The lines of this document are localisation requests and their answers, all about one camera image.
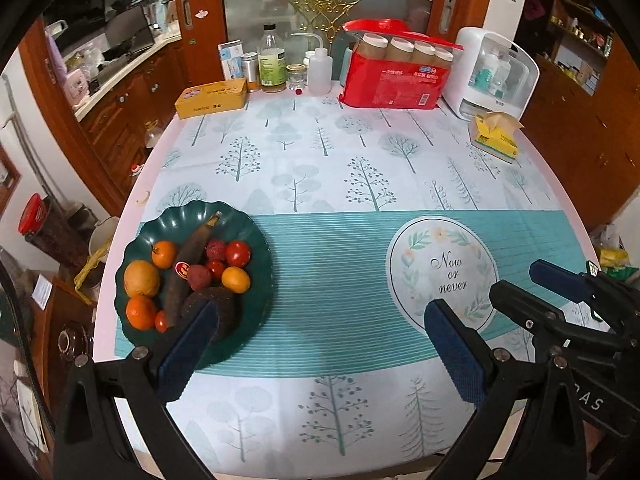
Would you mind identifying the blue and white box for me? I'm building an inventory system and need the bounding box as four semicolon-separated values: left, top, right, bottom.
217;40;246;81

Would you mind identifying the large yellow orange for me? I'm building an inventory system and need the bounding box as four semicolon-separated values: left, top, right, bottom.
123;260;162;298

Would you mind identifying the orange kumquat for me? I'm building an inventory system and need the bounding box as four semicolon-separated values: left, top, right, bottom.
221;266;251;293

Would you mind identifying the orange mandarin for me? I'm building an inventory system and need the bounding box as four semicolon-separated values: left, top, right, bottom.
125;295;158;331
151;241;179;269

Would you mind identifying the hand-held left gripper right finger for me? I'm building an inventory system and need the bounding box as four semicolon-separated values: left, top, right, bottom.
424;299;588;480

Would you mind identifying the white countertop sterilizer appliance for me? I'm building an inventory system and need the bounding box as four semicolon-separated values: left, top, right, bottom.
442;26;541;121

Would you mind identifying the yellow plastic bag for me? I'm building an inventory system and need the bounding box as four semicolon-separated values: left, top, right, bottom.
597;247;631;271

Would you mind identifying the metal can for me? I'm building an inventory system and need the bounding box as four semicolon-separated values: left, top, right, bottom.
241;52;261;92

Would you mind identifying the round glass jar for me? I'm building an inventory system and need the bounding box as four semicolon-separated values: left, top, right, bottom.
57;322;93;361

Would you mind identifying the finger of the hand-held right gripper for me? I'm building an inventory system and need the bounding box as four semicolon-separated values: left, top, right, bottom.
529;259;601;306
489;280;626;357

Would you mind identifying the pink box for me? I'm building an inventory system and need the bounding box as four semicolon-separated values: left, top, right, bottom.
65;70;91;106

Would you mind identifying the dark avocado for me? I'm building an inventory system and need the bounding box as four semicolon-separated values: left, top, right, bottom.
182;287;242;346

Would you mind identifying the teal container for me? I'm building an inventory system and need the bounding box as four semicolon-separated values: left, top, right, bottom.
339;42;358;88

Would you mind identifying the wooden wall frame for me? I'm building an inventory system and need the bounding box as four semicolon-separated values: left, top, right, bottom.
0;145;23;213

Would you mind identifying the white bucket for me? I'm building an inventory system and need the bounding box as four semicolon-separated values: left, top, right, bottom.
87;216;121;301

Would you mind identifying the wooden wardrobe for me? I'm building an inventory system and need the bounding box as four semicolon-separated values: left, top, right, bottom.
515;0;640;231

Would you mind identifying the yellow cardboard box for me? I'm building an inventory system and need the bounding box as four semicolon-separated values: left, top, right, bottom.
175;78;248;120

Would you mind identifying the dark green scalloped plate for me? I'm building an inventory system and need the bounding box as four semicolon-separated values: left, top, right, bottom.
114;201;273;368

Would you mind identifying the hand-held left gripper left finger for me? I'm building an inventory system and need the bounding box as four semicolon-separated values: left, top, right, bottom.
52;300;218;480

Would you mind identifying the wooden kitchen cabinet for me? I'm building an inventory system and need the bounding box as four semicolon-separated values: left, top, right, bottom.
20;20;191;201

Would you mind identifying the black kitchen appliance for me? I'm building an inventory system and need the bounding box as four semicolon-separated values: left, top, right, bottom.
105;7;156;56

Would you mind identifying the white squeeze bottle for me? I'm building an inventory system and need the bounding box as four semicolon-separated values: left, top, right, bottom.
292;32;333;96

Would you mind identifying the red lid container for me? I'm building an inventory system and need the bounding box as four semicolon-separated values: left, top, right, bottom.
18;192;83;268

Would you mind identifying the dark overripe banana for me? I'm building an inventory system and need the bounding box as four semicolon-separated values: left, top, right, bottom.
164;212;222;327

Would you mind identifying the red tomato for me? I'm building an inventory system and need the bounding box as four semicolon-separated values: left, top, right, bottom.
226;240;251;267

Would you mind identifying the glass bottle with green label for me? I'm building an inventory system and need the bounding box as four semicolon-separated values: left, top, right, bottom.
257;22;288;95

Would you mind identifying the yellow tissue pack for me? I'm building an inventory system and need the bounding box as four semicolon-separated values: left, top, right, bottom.
467;112;525;165

